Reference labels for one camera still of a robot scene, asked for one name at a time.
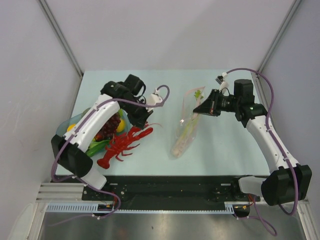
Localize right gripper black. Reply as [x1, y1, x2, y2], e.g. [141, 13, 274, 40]
[193, 89, 240, 117]

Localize clear zip top bag pink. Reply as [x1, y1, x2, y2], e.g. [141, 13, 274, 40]
[170, 86, 206, 160]

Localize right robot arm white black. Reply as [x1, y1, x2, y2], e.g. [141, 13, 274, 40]
[193, 79, 312, 206]

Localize white slotted cable duct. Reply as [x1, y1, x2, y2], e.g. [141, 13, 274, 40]
[45, 202, 251, 215]

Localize aluminium frame post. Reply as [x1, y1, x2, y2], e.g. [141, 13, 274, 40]
[257, 0, 304, 72]
[37, 0, 84, 79]

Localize aluminium frame post left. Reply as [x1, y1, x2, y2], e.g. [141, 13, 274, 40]
[37, 0, 84, 79]

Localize aluminium frame post right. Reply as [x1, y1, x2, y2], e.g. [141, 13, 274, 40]
[257, 0, 304, 72]

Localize green leafy vegetable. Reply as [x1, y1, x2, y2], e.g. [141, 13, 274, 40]
[85, 140, 110, 158]

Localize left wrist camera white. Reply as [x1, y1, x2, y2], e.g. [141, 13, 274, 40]
[146, 88, 163, 109]

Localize green celery stalks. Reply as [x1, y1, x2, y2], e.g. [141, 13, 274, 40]
[171, 91, 203, 157]

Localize yellow lemon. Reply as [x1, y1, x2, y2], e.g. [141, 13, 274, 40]
[116, 118, 126, 133]

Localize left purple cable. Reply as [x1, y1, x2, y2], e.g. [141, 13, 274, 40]
[47, 85, 170, 226]

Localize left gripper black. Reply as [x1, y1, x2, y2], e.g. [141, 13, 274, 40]
[122, 99, 154, 130]

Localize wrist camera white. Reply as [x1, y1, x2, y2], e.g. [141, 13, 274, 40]
[215, 72, 229, 91]
[146, 88, 163, 109]

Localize red plastic lobster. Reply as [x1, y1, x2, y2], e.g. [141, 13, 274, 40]
[96, 122, 161, 169]

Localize dark red grape bunch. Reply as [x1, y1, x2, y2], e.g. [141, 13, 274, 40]
[97, 112, 121, 140]

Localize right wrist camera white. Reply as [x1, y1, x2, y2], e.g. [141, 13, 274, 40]
[215, 72, 229, 91]

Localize purple cable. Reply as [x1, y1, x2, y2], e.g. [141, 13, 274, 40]
[224, 67, 300, 237]
[47, 85, 170, 226]

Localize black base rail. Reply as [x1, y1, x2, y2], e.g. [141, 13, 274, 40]
[51, 174, 261, 211]

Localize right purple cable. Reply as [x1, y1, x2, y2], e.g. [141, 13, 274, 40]
[224, 67, 300, 237]

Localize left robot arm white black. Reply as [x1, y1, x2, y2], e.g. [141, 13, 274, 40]
[51, 74, 151, 200]

